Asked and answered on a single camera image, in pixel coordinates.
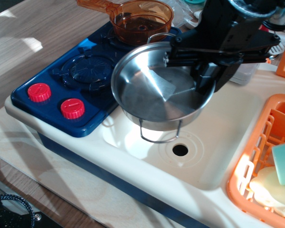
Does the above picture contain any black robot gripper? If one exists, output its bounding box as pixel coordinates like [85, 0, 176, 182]
[164, 0, 280, 93]

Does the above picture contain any stainless steel pan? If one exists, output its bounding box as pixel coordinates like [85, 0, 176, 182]
[111, 35, 216, 143]

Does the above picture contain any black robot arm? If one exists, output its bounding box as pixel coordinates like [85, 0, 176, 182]
[164, 0, 285, 93]

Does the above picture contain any cream toy sink unit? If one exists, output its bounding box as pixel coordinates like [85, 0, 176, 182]
[5, 64, 285, 228]

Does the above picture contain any blue toy stove top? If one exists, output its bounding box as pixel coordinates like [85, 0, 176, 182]
[5, 22, 134, 137]

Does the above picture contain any red stove knob right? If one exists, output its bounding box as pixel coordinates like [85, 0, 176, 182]
[60, 98, 86, 119]

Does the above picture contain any red stove knob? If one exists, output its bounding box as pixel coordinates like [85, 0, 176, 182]
[28, 83, 52, 103]
[60, 98, 86, 119]

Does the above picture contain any red stove knob left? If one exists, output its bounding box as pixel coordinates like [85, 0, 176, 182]
[28, 83, 52, 103]

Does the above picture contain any white slotted spatula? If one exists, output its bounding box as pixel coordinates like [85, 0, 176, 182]
[268, 43, 285, 60]

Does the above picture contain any orange dish rack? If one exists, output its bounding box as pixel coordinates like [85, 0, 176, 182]
[227, 94, 285, 228]

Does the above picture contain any orange transparent plastic pot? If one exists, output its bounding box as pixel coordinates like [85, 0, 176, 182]
[77, 0, 174, 46]

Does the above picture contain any cream plastic plate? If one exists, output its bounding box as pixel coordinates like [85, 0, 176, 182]
[249, 166, 285, 217]

